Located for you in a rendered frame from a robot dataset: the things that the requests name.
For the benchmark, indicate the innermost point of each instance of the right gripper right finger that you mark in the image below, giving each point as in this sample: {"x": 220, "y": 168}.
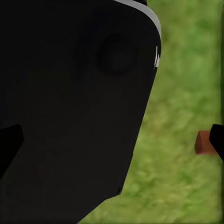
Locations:
{"x": 217, "y": 139}

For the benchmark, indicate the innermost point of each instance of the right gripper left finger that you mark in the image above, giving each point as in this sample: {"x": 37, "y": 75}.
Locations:
{"x": 11, "y": 139}

